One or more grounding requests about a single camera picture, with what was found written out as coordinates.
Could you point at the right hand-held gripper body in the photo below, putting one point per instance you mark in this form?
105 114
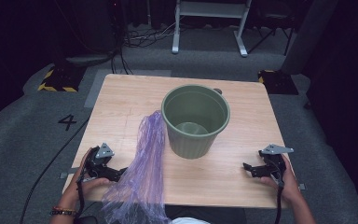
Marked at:
273 161

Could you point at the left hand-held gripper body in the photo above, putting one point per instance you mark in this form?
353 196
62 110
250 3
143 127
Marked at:
101 161

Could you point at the purple plastic bag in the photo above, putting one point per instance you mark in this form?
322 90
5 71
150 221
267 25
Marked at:
143 177

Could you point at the green plastic bin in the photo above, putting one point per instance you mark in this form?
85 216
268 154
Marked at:
192 146

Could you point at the person's right hand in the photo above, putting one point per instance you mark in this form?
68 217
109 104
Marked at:
289 183

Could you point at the person's left hand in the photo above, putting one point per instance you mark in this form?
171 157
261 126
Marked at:
74 189

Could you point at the grey tape strip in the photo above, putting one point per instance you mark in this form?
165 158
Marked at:
65 174

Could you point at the small grey tape piece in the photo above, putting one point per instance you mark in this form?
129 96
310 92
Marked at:
301 187

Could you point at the person's dark pants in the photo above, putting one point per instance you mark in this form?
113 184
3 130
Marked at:
205 213

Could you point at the person's white shirt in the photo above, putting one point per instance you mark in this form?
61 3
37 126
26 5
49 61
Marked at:
189 221

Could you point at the small dark round object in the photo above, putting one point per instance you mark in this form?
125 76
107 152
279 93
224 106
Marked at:
217 91

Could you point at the black tripod stand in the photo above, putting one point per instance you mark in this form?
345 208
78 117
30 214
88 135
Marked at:
272 34

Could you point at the yellow black striped base plate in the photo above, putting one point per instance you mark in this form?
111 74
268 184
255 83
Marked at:
278 82
60 81

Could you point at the grey slanted post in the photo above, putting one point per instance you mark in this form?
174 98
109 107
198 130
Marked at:
307 37

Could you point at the white metal table frame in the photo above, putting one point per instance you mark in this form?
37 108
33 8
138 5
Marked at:
211 9

